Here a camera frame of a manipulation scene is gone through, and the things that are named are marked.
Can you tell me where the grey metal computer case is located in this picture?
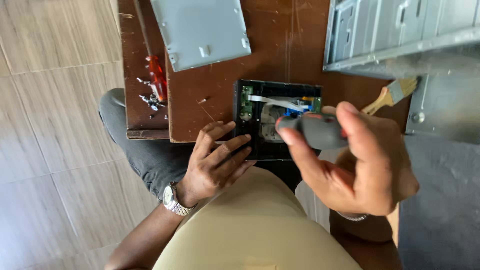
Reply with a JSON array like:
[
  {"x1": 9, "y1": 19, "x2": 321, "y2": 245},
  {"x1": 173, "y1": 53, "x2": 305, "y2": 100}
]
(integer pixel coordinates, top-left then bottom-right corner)
[{"x1": 322, "y1": 0, "x2": 480, "y2": 80}]

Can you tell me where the wooden handled paintbrush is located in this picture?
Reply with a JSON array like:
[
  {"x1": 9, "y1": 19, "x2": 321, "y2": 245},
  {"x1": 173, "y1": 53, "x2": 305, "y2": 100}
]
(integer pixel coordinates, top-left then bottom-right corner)
[{"x1": 361, "y1": 77, "x2": 419, "y2": 116}]

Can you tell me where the black optical drive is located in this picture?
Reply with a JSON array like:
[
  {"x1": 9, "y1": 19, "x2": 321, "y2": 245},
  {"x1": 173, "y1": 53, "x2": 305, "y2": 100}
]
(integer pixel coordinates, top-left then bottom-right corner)
[{"x1": 232, "y1": 79, "x2": 323, "y2": 161}]

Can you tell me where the grey metal drive cover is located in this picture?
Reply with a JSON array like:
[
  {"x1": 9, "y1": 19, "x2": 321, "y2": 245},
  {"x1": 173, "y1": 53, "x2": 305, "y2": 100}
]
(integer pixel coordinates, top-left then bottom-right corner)
[{"x1": 150, "y1": 0, "x2": 252, "y2": 73}]

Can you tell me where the silver metal wristwatch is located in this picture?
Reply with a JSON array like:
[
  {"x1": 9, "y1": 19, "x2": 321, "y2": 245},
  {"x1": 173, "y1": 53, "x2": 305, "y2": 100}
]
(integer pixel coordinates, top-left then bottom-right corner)
[{"x1": 162, "y1": 181, "x2": 198, "y2": 217}]

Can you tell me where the person's beige shirt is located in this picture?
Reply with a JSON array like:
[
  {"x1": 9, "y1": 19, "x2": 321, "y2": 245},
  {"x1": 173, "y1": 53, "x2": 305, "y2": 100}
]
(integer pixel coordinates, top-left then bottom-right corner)
[{"x1": 152, "y1": 166, "x2": 364, "y2": 270}]

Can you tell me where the light grey metal panel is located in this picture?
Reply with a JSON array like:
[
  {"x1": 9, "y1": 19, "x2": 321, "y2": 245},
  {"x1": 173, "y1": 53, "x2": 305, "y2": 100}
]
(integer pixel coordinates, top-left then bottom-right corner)
[{"x1": 404, "y1": 73, "x2": 480, "y2": 145}]

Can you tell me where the dark grey metal panel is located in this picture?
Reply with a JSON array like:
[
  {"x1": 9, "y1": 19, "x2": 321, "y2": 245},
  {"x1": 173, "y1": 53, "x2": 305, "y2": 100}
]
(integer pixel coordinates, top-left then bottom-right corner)
[{"x1": 397, "y1": 134, "x2": 480, "y2": 270}]

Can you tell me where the grey handled screwdriver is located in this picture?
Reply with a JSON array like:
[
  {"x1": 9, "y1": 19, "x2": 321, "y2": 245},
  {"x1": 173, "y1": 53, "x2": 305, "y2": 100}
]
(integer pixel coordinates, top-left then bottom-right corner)
[{"x1": 275, "y1": 112, "x2": 349, "y2": 151}]

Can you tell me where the silver wrist bracelet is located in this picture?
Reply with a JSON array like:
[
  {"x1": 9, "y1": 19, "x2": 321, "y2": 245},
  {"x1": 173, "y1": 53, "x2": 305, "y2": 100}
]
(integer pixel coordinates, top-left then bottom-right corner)
[{"x1": 336, "y1": 211, "x2": 370, "y2": 222}]

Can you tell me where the person's right hand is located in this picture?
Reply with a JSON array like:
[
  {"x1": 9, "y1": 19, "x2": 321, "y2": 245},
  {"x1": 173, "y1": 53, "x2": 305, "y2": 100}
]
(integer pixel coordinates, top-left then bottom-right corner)
[{"x1": 277, "y1": 101, "x2": 421, "y2": 217}]

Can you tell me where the white flat ribbon cable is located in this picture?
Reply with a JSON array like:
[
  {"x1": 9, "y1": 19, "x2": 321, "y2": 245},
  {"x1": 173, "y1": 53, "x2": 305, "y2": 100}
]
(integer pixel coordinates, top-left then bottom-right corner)
[{"x1": 247, "y1": 95, "x2": 313, "y2": 113}]

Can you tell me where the person's left hand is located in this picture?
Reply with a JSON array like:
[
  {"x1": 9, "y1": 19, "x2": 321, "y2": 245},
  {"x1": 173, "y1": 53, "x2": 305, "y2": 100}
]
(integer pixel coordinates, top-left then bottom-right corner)
[{"x1": 176, "y1": 121, "x2": 258, "y2": 207}]

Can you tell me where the pile of small silver screws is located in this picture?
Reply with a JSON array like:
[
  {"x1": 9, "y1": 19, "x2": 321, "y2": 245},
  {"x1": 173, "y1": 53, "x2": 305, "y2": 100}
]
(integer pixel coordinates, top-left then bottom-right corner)
[{"x1": 136, "y1": 77, "x2": 167, "y2": 120}]

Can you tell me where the red handled screwdriver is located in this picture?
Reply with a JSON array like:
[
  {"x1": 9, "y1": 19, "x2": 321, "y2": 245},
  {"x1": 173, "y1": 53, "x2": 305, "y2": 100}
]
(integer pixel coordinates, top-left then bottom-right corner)
[{"x1": 132, "y1": 0, "x2": 169, "y2": 103}]

